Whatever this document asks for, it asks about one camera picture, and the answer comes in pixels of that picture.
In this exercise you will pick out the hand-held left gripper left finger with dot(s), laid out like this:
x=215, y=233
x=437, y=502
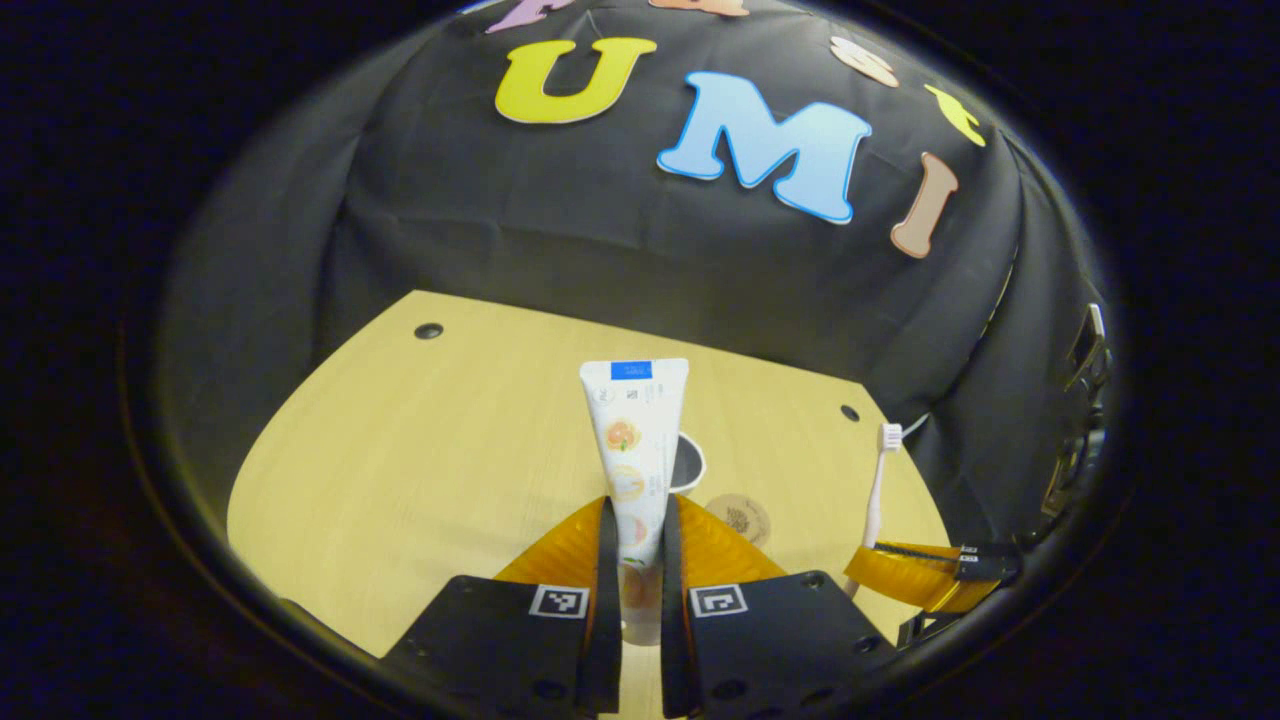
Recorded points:
x=605, y=620

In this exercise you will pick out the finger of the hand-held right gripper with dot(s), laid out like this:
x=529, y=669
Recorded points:
x=915, y=580

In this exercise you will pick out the white toothpaste tube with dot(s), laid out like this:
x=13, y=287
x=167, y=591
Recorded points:
x=635, y=450

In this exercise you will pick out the round brown coaster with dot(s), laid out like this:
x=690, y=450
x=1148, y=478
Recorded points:
x=738, y=520

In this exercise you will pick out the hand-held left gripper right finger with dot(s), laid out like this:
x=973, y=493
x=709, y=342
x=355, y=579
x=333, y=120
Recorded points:
x=675, y=630

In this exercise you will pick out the wooden desktop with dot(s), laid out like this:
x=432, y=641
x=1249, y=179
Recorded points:
x=420, y=470

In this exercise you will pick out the white pink toothbrush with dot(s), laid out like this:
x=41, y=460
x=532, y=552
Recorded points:
x=877, y=500

